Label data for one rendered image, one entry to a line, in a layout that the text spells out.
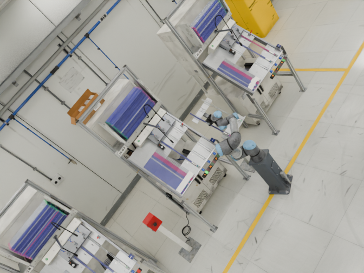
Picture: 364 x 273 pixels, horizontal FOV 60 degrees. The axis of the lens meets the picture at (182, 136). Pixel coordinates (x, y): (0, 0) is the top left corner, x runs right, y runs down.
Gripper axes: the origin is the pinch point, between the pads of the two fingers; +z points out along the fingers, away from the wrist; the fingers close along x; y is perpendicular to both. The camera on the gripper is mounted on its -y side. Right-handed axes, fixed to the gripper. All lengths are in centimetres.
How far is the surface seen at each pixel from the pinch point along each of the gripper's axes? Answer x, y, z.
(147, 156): 63, 36, 22
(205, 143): 17.7, -7.9, 9.6
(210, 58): -77, 41, 16
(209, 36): -93, 56, 1
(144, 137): 49, 50, 16
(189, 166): 49, -7, 12
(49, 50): 8, 220, 86
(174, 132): 24.6, 26.3, 17.7
